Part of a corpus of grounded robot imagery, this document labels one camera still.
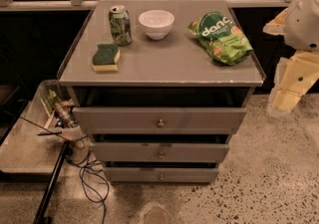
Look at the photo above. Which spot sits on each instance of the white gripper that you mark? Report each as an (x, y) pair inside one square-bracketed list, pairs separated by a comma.
[(303, 19)]

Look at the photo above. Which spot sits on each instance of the green soda can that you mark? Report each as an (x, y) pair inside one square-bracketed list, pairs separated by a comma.
[(120, 25)]

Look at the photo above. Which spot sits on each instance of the green yellow sponge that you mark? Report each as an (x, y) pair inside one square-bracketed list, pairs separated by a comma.
[(106, 58)]

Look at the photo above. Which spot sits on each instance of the grey drawer cabinet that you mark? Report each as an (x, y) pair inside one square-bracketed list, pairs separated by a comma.
[(174, 72)]

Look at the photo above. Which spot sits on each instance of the green chip bag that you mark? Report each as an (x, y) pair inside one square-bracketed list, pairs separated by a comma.
[(221, 38)]

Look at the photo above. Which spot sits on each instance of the grey middle drawer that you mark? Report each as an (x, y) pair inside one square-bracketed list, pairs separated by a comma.
[(160, 152)]

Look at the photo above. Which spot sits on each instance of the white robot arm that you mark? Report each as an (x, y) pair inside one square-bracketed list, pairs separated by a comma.
[(298, 24)]

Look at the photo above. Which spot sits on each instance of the clear plastic bin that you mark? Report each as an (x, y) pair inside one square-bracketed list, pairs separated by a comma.
[(50, 113)]

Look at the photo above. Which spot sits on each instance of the grey top drawer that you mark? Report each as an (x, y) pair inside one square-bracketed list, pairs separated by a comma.
[(159, 120)]

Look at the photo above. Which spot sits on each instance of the white ceramic bowl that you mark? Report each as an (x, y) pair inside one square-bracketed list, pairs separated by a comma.
[(156, 23)]

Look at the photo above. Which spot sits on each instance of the grey bottom drawer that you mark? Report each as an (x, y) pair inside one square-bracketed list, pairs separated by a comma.
[(173, 175)]

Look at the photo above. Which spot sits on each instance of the grey drawer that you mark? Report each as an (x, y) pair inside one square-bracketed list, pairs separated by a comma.
[(160, 152), (159, 120), (173, 175)]

